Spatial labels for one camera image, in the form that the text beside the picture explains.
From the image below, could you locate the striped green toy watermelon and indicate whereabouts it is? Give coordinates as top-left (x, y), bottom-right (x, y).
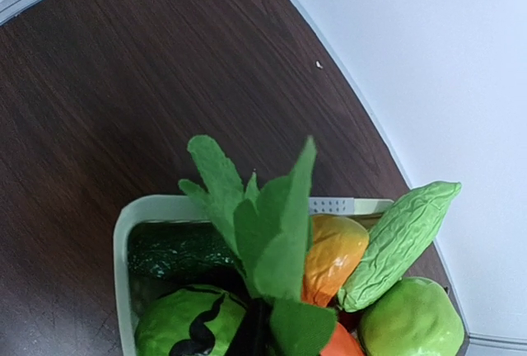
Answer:
top-left (134, 284), bottom-right (247, 356)

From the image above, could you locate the green toy leaf vegetable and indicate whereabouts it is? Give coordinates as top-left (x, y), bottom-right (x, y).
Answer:
top-left (338, 181), bottom-right (462, 312)

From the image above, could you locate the green perforated plastic basket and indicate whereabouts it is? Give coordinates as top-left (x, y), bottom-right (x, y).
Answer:
top-left (113, 194), bottom-right (394, 355)

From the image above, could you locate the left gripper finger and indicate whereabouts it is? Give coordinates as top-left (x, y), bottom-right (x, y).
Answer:
top-left (234, 298), bottom-right (270, 356)

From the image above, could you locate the dark green leafy toy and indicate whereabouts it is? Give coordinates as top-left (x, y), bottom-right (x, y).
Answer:
top-left (179, 135), bottom-right (337, 355)

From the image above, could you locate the green toy lime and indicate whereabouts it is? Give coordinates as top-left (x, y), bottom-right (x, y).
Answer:
top-left (358, 277), bottom-right (464, 355)

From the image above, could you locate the red orange toy carrot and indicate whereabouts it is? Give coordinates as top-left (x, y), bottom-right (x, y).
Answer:
top-left (319, 323), bottom-right (365, 356)

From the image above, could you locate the orange toy pepper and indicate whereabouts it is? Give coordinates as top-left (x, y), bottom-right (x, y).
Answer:
top-left (301, 214), bottom-right (370, 307)

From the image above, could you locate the dark green toy cucumber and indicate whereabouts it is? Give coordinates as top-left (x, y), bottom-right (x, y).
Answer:
top-left (128, 222), bottom-right (237, 283)

